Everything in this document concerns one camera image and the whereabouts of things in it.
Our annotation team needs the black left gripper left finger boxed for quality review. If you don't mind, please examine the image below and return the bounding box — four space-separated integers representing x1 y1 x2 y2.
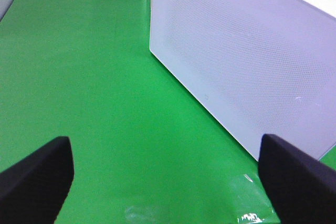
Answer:
1 136 74 223

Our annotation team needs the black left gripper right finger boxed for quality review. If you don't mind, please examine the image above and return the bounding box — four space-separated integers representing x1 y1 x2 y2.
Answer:
258 134 335 223

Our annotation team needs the white microwave door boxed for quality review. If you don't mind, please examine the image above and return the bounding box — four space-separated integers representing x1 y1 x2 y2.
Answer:
150 0 335 159

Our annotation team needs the clear tape patch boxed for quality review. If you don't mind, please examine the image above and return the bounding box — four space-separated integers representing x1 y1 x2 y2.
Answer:
123 173 280 224

